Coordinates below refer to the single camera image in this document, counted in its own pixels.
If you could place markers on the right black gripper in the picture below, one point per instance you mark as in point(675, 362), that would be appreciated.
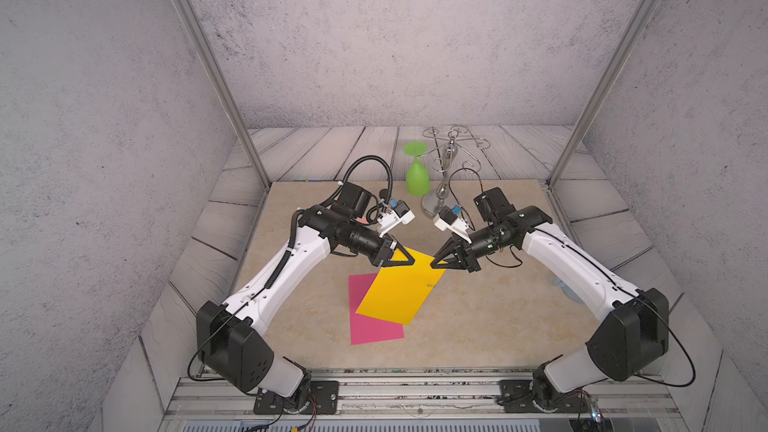
point(454, 247)

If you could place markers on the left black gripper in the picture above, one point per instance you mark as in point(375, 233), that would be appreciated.
point(383, 252)

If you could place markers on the yellow paper sheet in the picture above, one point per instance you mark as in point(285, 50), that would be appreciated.
point(397, 293)

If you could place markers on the magenta paper sheet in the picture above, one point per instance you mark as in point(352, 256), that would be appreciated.
point(364, 329)

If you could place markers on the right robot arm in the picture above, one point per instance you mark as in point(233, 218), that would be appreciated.
point(633, 330)

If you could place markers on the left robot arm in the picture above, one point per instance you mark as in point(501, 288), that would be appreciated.
point(230, 334)

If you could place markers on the green plastic wine glass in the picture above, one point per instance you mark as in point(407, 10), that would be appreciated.
point(417, 177)

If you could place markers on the light blue cup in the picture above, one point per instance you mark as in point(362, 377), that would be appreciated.
point(568, 291)

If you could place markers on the silver metal hanger stand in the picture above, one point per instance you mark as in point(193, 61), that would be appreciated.
point(448, 149)

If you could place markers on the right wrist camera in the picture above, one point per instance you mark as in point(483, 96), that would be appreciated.
point(449, 219)

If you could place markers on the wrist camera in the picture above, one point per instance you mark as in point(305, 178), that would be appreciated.
point(449, 219)
point(400, 213)

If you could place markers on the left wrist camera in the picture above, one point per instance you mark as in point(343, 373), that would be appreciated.
point(400, 213)

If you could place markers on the aluminium front rail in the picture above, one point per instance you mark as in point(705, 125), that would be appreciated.
point(424, 400)

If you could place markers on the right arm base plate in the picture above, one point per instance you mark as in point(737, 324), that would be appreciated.
point(524, 396)

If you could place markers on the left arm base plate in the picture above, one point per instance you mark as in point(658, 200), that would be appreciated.
point(312, 397)

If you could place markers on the left aluminium frame post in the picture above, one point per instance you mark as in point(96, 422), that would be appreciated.
point(194, 30)

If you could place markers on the aluminium frame post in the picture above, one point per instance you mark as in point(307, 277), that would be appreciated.
point(620, 55)
point(194, 30)

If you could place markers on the right aluminium frame post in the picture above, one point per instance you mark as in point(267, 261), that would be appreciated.
point(620, 55)

